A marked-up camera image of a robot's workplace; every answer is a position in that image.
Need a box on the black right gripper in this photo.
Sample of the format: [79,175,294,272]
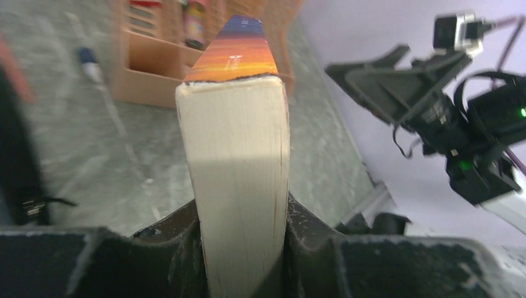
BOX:
[324,45,472,136]

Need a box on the sunset cover book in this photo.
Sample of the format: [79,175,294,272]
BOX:
[175,15,291,297]

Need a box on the blue capped marker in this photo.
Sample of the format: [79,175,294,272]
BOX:
[77,47,105,85]

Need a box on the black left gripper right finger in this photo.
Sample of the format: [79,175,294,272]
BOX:
[283,196,525,297]

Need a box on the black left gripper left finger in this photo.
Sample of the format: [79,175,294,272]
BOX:
[1,202,208,297]

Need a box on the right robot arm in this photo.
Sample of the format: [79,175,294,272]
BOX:
[324,44,525,232]

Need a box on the black student backpack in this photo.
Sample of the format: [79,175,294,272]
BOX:
[1,69,77,226]

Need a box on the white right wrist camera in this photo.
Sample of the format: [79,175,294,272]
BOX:
[432,12,496,57]

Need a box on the orange plastic desk organizer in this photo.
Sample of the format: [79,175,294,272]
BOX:
[110,1,303,108]

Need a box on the orange marker pen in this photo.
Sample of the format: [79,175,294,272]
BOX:
[1,35,35,103]

